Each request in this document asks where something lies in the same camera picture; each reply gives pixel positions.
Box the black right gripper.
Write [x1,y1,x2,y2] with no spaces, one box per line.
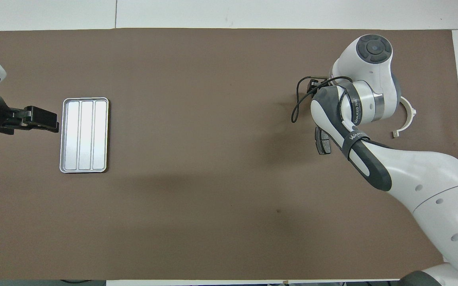
[307,79,330,95]

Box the silver metal tray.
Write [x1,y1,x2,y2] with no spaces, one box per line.
[59,97,109,174]

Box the short dark grey brake pad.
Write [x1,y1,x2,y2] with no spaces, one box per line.
[314,127,332,156]

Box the brown table mat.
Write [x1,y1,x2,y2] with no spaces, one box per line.
[0,28,458,281]

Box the white curved plastic bracket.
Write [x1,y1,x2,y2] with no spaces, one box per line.
[390,99,417,139]

